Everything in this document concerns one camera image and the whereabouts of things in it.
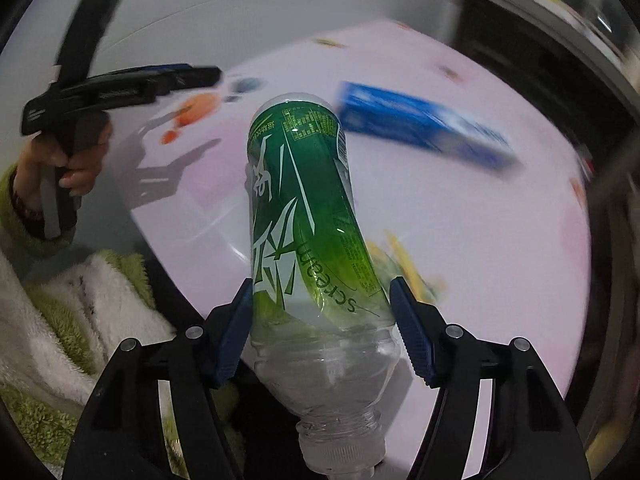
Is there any pink printed tablecloth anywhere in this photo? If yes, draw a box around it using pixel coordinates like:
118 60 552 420
127 19 593 441

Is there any blue toothpaste box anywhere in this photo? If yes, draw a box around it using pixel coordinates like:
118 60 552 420
335 80 522 177

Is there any person's left hand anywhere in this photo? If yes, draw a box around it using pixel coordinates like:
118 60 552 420
30 111 114 197

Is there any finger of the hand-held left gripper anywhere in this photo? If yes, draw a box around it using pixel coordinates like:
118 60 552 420
85 63 224 108
51 0 126 92

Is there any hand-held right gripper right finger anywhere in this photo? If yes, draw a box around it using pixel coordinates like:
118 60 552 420
389 276 586 480

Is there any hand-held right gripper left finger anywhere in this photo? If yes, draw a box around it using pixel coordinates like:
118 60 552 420
62 277 253 480

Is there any white and green fleece robe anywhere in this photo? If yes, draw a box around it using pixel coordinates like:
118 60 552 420
0 247 247 480

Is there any concrete kitchen counter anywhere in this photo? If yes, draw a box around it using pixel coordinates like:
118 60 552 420
450 0 640 126

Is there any green label plastic bottle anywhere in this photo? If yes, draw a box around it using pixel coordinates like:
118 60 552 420
245 91 404 477

